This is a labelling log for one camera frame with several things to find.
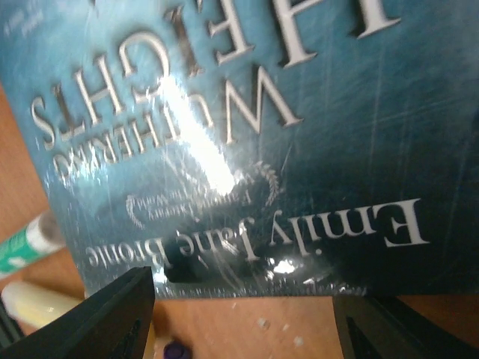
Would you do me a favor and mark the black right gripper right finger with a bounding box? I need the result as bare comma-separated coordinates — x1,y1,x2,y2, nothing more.
332,295,478,358

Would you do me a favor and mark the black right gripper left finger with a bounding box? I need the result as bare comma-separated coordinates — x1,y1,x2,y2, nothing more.
1,267,155,358

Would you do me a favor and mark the Wuthering Heights teal book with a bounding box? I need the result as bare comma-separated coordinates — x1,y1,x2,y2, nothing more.
1,0,478,298

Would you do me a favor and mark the purple-capped white marker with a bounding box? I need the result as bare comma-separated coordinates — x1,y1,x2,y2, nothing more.
162,340,192,359

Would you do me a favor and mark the yellow highlighter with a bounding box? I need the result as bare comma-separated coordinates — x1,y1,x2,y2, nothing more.
1,281,154,358

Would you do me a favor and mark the white green glue stick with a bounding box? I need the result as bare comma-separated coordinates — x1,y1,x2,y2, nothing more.
1,210,66,279

